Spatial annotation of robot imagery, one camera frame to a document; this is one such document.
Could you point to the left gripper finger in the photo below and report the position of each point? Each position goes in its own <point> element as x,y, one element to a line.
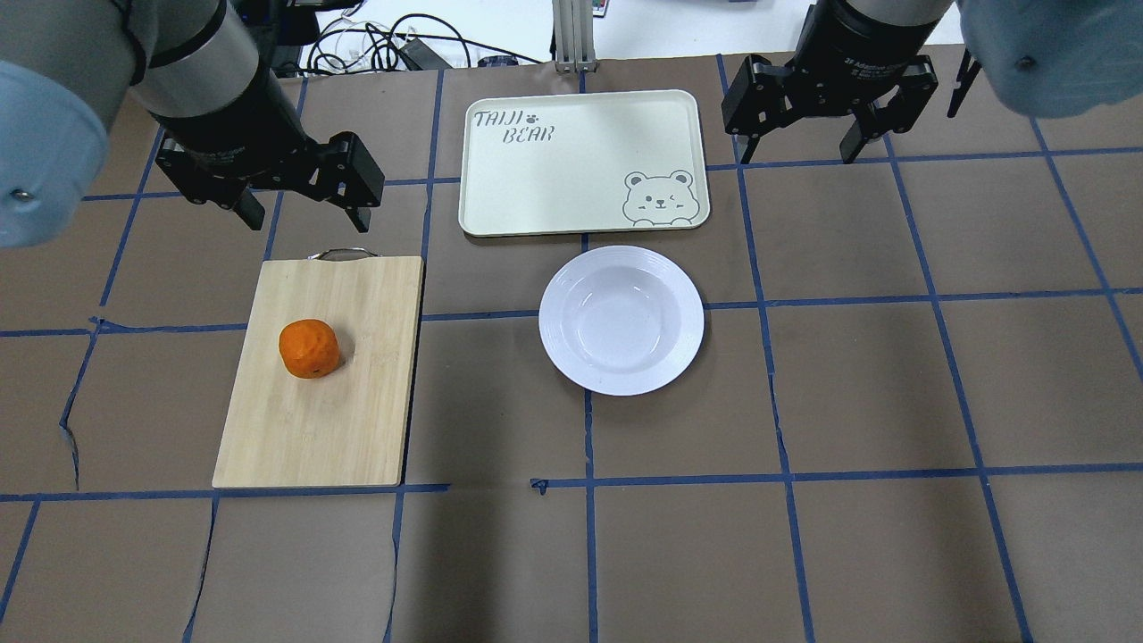
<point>249,210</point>
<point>360,216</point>

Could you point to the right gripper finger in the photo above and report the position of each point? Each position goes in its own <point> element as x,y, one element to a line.
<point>870,124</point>
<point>746,145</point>

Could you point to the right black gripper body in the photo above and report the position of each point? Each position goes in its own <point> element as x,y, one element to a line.
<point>846,55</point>

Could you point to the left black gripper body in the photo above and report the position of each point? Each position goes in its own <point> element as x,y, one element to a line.
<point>234,121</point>

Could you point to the orange fruit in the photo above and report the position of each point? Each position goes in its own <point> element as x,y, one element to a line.
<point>309,348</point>

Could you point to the white round plate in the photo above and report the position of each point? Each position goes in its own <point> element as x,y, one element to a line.
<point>621,320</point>

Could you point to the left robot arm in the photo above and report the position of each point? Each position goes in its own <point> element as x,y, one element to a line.
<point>67,67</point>

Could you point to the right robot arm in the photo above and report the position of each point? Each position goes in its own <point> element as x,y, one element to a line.
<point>1045,59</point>

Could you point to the cream bear tray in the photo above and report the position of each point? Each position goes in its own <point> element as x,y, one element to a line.
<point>583,163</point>

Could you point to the black power adapter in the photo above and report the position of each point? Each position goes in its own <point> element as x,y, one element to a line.
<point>419,56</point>

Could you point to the wooden cutting board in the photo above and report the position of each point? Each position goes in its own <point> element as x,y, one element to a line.
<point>324,382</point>

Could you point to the aluminium frame post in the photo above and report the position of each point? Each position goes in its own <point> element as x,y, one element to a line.
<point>574,37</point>

